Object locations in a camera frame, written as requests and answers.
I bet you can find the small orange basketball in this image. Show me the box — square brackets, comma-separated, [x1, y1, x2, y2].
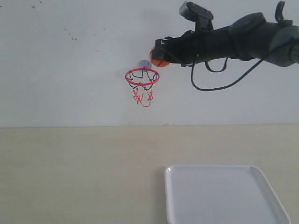
[149, 47, 170, 68]

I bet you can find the white rectangular tray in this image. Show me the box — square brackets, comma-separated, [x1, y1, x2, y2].
[164, 165, 291, 224]

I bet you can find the red hoop ring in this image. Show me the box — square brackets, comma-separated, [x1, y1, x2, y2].
[125, 68, 161, 85]

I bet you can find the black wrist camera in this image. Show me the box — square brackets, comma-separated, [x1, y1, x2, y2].
[179, 1, 214, 32]

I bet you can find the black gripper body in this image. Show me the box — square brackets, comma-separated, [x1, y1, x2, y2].
[171, 26, 234, 64]

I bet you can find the black and red net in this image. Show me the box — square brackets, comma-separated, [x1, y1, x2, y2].
[125, 68, 160, 107]

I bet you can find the black cable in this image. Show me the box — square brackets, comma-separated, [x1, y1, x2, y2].
[191, 38, 295, 92]

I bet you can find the clear blue suction cup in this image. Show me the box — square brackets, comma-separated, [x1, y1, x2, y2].
[138, 60, 152, 70]

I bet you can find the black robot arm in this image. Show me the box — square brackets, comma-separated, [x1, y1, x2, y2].
[150, 1, 299, 67]

